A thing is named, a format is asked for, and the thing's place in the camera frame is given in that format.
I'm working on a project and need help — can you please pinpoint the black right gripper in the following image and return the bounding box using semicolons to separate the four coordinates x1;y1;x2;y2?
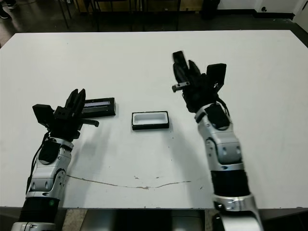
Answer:
172;59;226;114

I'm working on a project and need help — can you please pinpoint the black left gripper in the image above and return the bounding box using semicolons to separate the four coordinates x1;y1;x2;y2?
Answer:
49;88;100;140

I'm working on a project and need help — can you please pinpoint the small black camera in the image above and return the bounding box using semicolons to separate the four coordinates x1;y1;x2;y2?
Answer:
172;51;188;64

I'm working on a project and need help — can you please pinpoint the black box lid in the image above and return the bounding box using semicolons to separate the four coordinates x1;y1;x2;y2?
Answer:
81;97;118;116

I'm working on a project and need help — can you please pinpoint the black box with white lining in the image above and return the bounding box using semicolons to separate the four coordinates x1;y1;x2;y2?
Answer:
131;110;170;131

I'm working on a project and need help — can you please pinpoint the black bin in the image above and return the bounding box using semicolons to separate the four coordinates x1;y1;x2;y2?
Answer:
201;0;221;20

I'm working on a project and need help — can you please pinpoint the wooden shipping crate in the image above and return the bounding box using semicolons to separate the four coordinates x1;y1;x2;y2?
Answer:
180;0;202;12

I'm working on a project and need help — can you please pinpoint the black mesh chair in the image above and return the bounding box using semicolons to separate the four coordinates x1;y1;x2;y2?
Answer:
93;0;133;32

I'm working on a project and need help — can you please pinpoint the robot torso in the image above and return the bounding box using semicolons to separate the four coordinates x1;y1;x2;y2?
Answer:
84;209;205;231

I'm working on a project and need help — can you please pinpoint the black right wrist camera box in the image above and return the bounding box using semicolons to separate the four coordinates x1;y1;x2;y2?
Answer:
205;63;227;89

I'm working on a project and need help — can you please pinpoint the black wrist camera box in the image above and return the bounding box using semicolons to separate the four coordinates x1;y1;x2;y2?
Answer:
32;103;55;127
205;63;227;89

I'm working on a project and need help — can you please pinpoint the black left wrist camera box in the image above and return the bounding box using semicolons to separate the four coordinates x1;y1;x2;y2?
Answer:
32;103;55;127

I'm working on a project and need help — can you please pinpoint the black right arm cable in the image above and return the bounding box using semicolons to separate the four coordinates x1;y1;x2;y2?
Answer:
214;97;233;121

